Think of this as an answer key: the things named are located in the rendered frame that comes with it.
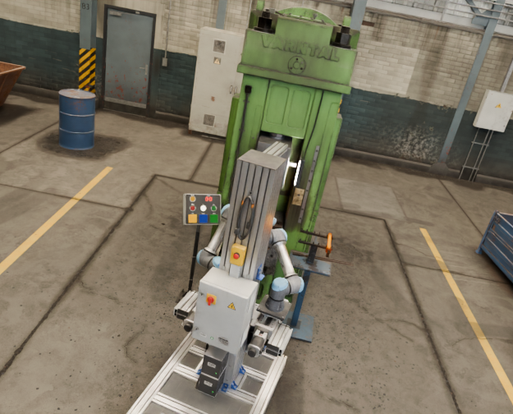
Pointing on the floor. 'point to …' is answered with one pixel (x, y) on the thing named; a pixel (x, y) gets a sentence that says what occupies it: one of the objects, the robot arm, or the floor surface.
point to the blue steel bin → (510, 248)
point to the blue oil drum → (76, 119)
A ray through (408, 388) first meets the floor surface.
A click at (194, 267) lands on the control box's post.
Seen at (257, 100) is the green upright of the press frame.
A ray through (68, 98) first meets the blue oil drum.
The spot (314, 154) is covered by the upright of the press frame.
